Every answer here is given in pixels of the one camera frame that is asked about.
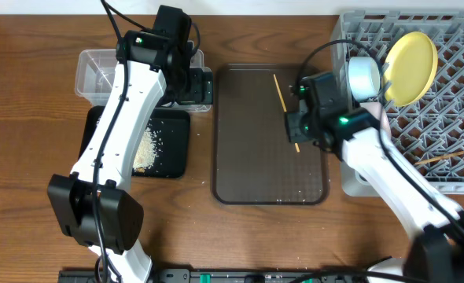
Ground pink bowl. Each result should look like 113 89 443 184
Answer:
360 102 392 138

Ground light blue bowl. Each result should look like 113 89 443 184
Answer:
348 57 381 102

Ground yellow plate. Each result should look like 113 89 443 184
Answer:
383 31 438 107

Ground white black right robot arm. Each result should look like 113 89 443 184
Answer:
285 102 464 282

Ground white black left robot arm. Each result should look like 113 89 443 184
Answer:
47 31 200 282

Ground grey dishwasher rack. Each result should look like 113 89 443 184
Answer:
331 10 464 195

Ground dark brown serving tray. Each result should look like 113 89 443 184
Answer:
212 64 330 205

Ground black plastic tray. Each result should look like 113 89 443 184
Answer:
79 105 191 179

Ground rice and nut scraps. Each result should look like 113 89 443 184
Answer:
133 127 163 172

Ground clear plastic bin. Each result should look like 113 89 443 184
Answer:
75 49 211 112

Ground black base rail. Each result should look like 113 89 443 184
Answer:
57 267 453 283

